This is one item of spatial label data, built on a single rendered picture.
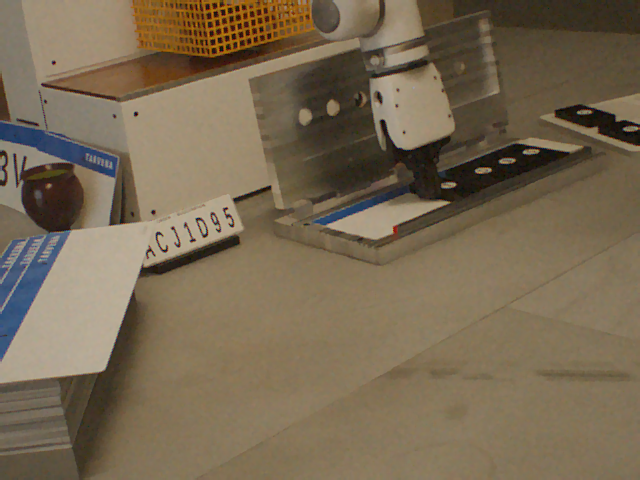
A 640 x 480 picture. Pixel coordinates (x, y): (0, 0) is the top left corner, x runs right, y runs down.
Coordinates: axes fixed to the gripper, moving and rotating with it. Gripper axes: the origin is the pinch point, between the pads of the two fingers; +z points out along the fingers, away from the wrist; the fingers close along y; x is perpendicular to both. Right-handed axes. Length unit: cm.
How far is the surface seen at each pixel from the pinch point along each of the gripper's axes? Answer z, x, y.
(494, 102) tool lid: -5.5, 9.8, 25.2
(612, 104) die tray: 1, 11, 53
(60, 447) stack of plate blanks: 6, -22, -68
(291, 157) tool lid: -7.7, 9.6, -13.5
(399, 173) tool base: -0.4, 10.6, 4.6
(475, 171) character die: 1.3, 0.8, 9.6
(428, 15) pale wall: -15, 200, 195
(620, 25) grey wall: 3, 134, 213
